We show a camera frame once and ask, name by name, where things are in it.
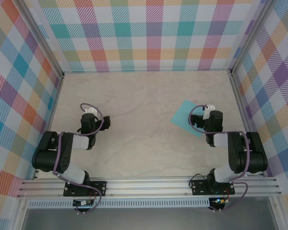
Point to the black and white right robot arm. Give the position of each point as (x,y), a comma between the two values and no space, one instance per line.
(249,158)

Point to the circuit board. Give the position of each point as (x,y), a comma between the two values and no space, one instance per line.
(219,200)
(82,203)

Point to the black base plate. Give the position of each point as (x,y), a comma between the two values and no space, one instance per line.
(100,188)
(199,188)

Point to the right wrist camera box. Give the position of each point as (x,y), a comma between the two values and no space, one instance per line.
(210,106)

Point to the teal paper sheet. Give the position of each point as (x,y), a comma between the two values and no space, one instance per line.
(181,115)

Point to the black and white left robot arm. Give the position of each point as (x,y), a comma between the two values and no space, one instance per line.
(48,158)

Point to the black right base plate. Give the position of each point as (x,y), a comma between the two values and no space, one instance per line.
(199,188)

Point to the aluminium frame post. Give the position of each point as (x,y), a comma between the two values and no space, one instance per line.
(40,38)
(250,36)

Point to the aluminium side rail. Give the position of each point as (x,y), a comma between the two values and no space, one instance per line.
(49,127)
(248,127)

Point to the aluminium front rail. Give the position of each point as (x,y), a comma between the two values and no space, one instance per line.
(146,185)

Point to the left circuit board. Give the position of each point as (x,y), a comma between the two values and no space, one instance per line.
(82,203)

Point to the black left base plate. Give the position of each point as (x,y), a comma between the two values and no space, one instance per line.
(100,188)

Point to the grey metal panel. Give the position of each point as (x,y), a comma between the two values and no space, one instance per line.
(146,219)

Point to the right circuit board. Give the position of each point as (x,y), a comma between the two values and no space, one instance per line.
(219,200)

